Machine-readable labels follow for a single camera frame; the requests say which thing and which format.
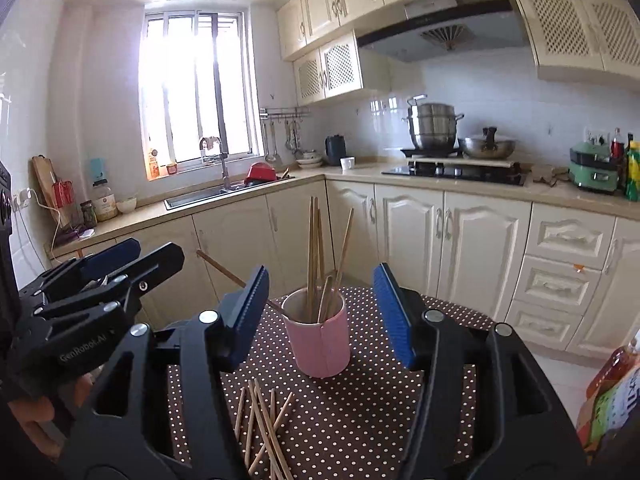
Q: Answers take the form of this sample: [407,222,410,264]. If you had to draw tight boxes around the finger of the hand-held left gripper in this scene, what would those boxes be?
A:
[34,238,142,297]
[32,242,186,332]

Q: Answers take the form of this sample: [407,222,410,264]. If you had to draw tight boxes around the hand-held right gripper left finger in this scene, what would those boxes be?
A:
[60,265,271,480]

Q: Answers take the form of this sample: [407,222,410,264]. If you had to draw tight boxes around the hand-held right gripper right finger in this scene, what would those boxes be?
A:
[372,261,589,480]

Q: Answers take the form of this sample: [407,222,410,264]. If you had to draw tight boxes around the single slim wooden chopstick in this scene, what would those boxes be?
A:
[196,249,287,317]

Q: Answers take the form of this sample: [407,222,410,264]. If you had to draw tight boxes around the bunch of wooden chopsticks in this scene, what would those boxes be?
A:
[306,196,355,323]

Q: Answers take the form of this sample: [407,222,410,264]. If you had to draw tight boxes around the pink cup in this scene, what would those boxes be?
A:
[281,287,351,378]

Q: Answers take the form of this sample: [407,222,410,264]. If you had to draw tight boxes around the pile of wooden chopsticks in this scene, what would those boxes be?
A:
[232,377,297,480]

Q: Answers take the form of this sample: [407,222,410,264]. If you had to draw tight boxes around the person's left hand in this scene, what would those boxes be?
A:
[8,384,60,464]

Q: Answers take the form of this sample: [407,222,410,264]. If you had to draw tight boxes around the large glass jar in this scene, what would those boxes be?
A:
[91,178,119,222]

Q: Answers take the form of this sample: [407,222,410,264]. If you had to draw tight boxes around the purple cloth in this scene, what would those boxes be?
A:
[55,225,86,248]

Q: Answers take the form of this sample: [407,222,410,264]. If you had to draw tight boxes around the cream base cabinets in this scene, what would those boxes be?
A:
[47,175,640,361]

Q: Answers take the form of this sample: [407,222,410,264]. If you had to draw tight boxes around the stainless steel sink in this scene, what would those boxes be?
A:
[164,185,251,211]

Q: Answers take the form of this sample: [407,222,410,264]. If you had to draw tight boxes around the wooden cutting board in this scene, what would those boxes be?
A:
[31,155,71,231]

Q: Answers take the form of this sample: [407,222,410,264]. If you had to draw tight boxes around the metal kitchen faucet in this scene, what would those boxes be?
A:
[198,136,232,192]

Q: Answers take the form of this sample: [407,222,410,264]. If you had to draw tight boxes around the red pot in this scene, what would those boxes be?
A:
[243,161,278,186]

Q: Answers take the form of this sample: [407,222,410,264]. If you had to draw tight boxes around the black glass gas cooktop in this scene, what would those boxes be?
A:
[381,157,530,187]

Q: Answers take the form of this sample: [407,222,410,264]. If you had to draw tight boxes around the hanging metal ladle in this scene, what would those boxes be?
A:
[262,119,278,163]

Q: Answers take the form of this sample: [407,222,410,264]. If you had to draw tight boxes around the black electric kettle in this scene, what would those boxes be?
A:
[325,134,347,167]

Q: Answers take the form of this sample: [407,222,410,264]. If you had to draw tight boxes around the long wooden board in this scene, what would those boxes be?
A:
[407,156,521,168]

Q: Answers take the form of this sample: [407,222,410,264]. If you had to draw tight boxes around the barred kitchen window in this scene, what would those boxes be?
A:
[137,2,266,181]

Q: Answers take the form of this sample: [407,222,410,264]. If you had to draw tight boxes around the stainless steel steamer pot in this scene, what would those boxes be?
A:
[402,94,465,152]

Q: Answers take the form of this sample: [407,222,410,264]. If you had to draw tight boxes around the steel wok with lid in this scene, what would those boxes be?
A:
[457,127,517,160]

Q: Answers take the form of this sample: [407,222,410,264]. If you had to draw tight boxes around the clear plastic box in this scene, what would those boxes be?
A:
[530,162,556,186]

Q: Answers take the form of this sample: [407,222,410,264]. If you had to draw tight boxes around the orange drink bottle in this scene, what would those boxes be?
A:
[585,330,640,413]

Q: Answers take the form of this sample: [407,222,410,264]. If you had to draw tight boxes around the colourful bottle at right edge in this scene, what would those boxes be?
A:
[575,360,640,466]

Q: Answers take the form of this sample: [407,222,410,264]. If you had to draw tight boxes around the green electric cooker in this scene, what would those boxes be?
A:
[569,141,623,196]

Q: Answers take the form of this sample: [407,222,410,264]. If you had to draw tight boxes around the cream lattice door cabinet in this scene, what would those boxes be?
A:
[512,0,640,93]
[292,30,391,107]

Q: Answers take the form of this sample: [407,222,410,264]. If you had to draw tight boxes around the black range hood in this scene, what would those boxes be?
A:
[356,0,530,63]

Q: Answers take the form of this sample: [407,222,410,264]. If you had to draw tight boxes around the green bottle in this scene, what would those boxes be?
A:
[625,140,640,203]

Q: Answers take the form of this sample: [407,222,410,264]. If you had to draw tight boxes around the metal utensil rail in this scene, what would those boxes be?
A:
[259,106,311,121]

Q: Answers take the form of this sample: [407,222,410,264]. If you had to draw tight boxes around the cream upper wall cabinets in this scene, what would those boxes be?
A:
[275,0,626,61]

